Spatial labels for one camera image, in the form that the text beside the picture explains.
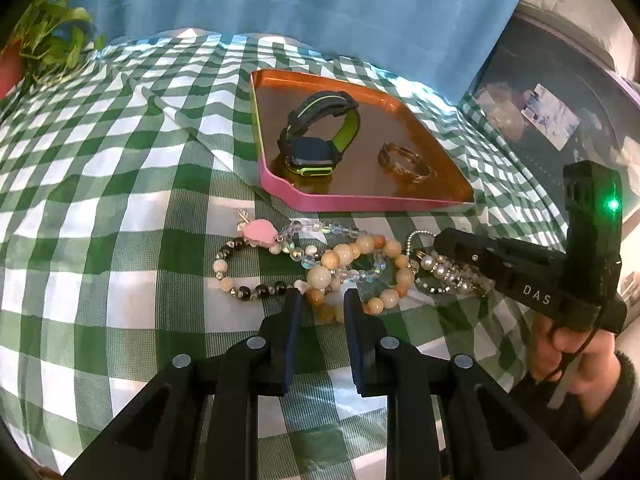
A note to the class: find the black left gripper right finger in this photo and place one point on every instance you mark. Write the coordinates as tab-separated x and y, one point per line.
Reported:
446	419

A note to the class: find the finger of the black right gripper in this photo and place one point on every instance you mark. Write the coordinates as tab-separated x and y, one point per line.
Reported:
497	257

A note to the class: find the brown amber bangle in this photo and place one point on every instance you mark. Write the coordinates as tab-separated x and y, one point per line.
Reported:
403	164

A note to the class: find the pink orange tray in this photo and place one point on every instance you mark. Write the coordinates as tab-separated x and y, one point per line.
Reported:
358	184

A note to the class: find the white paper label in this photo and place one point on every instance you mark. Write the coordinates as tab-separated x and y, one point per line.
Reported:
550	116

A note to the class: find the blue curtain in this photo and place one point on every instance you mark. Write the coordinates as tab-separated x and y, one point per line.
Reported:
441	43

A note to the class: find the grey fleece sleeve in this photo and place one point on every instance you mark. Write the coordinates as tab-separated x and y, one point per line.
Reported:
605	447

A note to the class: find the dark storage bin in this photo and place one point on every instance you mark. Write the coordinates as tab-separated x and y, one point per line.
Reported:
530	52

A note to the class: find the red plant pot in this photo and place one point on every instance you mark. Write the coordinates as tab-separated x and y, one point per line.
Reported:
11	68

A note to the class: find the green white checkered tablecloth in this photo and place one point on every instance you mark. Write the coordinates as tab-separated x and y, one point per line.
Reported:
120	183

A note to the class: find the green potted plant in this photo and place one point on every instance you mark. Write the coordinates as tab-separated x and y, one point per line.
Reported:
55	38

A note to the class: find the pink heart charm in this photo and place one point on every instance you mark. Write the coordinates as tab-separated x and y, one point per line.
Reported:
256	232

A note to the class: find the black green smartwatch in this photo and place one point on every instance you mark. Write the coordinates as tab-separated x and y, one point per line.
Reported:
313	154

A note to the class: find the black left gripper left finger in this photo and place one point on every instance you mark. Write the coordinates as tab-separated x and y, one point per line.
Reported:
198	418

